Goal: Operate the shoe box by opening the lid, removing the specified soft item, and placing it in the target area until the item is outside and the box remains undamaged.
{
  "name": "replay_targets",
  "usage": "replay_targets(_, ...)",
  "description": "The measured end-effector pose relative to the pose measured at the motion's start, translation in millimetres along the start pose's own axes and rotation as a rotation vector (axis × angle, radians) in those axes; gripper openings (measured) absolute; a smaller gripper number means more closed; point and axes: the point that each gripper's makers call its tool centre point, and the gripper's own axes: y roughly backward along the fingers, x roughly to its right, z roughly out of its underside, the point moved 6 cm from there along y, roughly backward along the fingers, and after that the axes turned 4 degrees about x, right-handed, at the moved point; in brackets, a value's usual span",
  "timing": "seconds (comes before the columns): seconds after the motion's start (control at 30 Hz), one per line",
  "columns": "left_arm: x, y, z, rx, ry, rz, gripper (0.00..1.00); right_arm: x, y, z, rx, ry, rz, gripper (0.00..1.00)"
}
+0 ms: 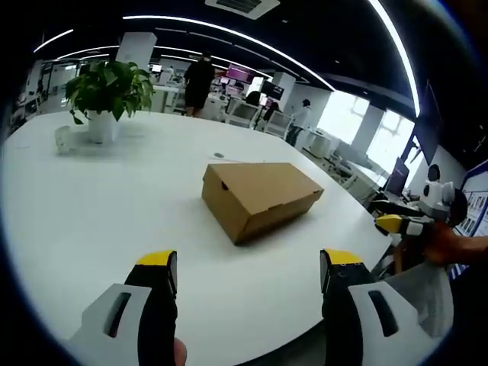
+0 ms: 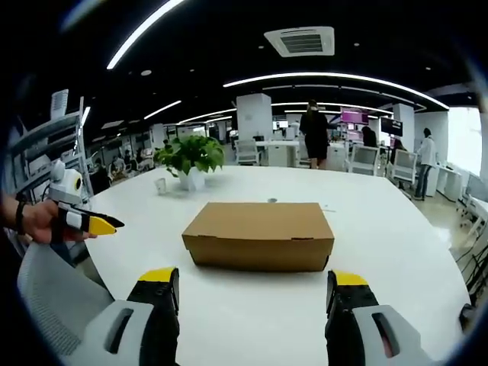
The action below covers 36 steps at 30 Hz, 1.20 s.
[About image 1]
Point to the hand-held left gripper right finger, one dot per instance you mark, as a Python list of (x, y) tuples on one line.
[(354, 305)]

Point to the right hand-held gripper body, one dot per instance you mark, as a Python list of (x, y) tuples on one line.
[(438, 202)]

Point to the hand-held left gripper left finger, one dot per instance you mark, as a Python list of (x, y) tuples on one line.
[(126, 305)]

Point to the brown cardboard shoe box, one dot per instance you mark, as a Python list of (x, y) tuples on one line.
[(259, 198)]

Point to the person's left hand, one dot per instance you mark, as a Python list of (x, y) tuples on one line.
[(180, 352)]

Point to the computer monitor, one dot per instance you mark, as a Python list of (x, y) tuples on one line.
[(397, 177)]

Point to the grey trouser leg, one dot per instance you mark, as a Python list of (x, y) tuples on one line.
[(423, 297)]

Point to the white office chair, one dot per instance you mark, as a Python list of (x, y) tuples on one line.
[(278, 124), (242, 112)]

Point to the small grey object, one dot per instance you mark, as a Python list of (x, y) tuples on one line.
[(218, 155)]

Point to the small clear plastic cup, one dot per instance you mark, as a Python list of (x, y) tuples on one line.
[(63, 139)]

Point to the white plant pot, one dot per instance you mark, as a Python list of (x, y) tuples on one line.
[(101, 126)]

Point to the green potted plant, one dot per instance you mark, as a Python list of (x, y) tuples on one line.
[(110, 85)]

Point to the ceiling air vent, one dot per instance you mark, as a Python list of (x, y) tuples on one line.
[(242, 7)]

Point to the wall poster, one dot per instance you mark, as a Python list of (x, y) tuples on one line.
[(472, 202)]

